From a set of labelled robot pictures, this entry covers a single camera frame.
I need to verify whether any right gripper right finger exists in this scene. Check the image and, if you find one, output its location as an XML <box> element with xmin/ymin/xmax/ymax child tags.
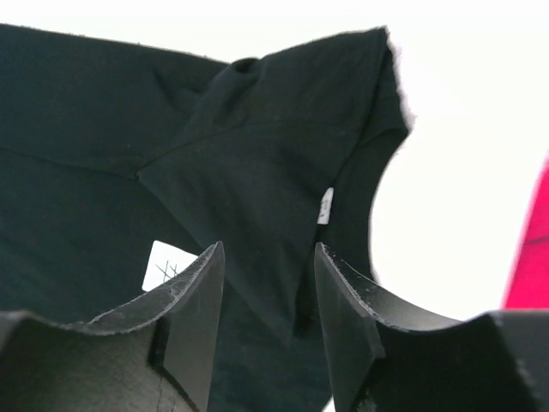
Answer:
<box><xmin>314</xmin><ymin>241</ymin><xmax>464</xmax><ymax>412</ymax></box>

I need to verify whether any black t shirt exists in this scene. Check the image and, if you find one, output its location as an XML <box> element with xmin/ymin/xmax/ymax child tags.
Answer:
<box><xmin>1</xmin><ymin>25</ymin><xmax>408</xmax><ymax>411</ymax></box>

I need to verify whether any pink t shirt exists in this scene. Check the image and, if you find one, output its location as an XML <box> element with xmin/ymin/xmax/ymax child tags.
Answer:
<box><xmin>504</xmin><ymin>161</ymin><xmax>548</xmax><ymax>309</ymax></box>

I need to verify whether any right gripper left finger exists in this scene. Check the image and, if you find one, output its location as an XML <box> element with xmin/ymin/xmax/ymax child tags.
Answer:
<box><xmin>63</xmin><ymin>240</ymin><xmax>226</xmax><ymax>412</ymax></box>

